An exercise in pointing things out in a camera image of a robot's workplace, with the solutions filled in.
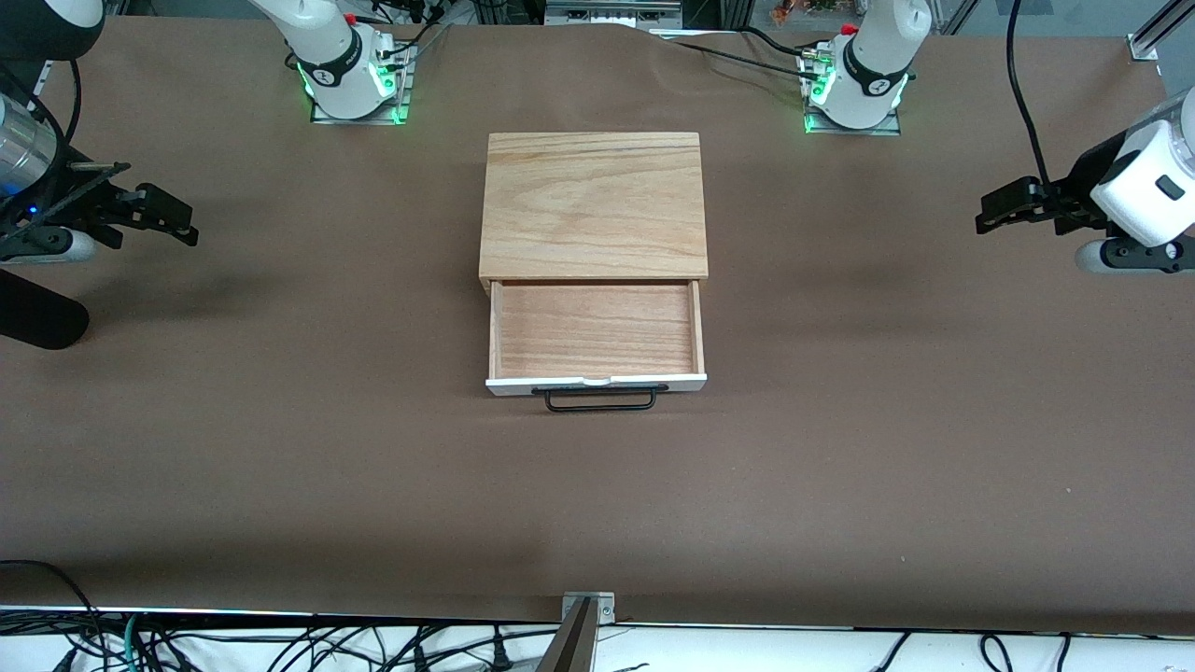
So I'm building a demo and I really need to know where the aluminium corner profile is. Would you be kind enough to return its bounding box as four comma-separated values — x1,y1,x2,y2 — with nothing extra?
1127,0,1195,63

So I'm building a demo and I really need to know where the brown paper table cover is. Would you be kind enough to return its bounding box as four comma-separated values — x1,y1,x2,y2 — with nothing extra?
0,14,1195,637

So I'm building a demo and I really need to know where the aluminium frame crossbar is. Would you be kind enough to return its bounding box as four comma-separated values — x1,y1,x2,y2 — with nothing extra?
544,0,684,29

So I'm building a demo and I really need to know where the grey camera mount bar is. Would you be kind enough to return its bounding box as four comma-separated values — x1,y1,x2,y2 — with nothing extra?
534,597,596,672

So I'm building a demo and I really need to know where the wooden drawer cabinet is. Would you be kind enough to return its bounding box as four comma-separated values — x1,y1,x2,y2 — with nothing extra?
478,132,709,298

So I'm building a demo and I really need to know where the long black base cable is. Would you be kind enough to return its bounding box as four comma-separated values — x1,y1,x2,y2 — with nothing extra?
654,26,815,77

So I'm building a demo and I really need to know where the small metal bracket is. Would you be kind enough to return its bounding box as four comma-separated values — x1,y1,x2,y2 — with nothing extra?
560,591,617,624

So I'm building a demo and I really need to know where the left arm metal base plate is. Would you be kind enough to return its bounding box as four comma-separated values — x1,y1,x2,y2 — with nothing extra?
803,51,904,137

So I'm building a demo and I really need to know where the black looped floor cable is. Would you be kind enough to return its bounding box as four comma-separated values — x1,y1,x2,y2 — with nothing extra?
0,559,105,672

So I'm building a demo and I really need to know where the short black base cable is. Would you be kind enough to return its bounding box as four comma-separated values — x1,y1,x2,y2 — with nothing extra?
409,21,456,68

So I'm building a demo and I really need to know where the white-fronted wooden drawer with handle mount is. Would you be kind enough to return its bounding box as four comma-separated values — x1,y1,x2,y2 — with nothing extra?
485,278,709,398

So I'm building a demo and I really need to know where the black cylindrical object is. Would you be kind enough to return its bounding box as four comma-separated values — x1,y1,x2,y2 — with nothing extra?
0,269,91,352

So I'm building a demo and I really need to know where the black metal drawer handle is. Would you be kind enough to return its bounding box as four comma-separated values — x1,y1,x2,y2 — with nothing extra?
532,383,670,413

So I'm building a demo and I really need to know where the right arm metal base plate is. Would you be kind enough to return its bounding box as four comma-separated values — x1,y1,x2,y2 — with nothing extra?
311,37,413,125

